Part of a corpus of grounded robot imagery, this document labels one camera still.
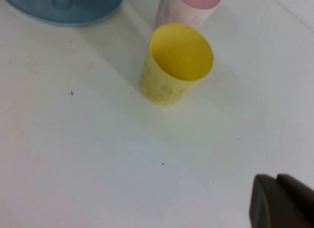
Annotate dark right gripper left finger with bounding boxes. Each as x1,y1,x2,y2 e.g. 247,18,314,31
249,173,300,228

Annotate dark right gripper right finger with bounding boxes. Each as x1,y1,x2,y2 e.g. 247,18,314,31
276,173,314,228

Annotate pink plastic cup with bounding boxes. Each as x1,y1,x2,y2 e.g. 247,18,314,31
153,0,223,32

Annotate yellow plastic cup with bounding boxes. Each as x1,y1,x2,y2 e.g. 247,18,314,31
139,23,214,107

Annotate blue cup stand, flower caps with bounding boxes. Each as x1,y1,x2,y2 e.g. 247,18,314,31
0,0,128,26

